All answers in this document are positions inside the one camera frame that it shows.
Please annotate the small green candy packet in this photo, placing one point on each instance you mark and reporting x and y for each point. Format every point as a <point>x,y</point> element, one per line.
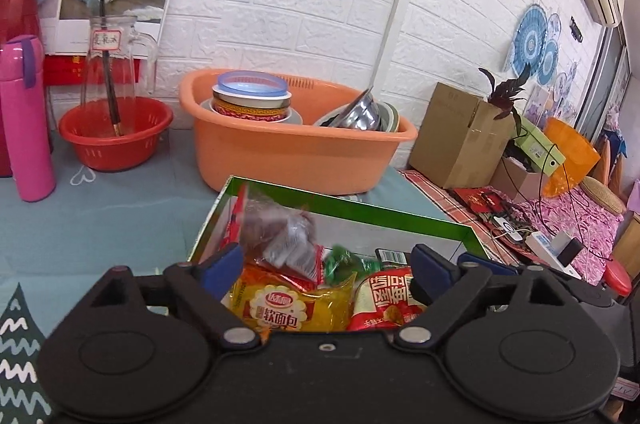
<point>345,264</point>

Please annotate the small red plastic bowl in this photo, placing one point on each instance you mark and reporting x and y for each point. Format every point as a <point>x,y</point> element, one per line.
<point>115,151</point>

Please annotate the dark stick in pitcher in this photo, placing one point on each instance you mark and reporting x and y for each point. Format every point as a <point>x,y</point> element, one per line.
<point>111,83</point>

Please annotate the red stool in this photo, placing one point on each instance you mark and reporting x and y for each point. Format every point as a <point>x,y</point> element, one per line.
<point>617,279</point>

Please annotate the light green shoe box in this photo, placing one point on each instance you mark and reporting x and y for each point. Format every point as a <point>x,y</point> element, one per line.
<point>537,146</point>

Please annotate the red dried dates packet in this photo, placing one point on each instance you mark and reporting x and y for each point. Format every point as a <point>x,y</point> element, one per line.
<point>285,239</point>

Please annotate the yellow bread packet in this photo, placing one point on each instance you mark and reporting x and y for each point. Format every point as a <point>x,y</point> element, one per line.
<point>300,304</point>

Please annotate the green cardboard box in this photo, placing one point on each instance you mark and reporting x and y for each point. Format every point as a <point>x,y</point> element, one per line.
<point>350,211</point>

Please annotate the red fried snack packet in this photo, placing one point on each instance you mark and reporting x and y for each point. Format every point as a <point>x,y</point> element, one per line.
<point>385,299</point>

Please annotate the blue paper fans wall decoration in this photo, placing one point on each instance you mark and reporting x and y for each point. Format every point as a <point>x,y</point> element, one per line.
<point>532,38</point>

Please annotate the orange plastic basin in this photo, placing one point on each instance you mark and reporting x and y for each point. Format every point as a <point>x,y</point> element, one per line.
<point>280,153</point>

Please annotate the clear glass pitcher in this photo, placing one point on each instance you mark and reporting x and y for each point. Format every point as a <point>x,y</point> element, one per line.
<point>130,63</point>

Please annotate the brown cardboard box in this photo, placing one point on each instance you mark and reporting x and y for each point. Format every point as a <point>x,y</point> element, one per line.
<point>455,138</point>

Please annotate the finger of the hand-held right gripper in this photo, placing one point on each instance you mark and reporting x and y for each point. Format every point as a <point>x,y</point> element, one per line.
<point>480,260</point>

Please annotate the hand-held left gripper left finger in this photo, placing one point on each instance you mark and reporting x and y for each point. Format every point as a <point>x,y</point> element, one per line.
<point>222,269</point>

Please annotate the pink insulated bottle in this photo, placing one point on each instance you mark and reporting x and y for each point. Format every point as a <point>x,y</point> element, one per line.
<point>30,128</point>

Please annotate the dark purple potted plant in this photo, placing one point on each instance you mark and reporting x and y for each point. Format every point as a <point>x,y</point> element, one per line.
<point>507,91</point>

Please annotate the patterned ceramic bowl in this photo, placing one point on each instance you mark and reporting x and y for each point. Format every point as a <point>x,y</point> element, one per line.
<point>250,108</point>

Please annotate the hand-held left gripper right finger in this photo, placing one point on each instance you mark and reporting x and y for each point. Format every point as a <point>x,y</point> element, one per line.
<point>435,271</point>

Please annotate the pink floral cloth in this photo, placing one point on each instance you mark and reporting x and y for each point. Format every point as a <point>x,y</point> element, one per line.
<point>585,219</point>

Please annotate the red thermos jug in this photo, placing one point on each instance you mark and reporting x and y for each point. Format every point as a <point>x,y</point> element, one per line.
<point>17,8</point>

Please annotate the metal bowl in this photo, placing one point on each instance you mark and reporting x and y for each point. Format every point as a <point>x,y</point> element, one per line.
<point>355,111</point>

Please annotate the teal printed tablecloth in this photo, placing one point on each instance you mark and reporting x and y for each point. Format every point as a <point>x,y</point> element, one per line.
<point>100,224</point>

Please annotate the white power strip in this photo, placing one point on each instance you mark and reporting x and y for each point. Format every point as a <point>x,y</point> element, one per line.
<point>547,246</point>

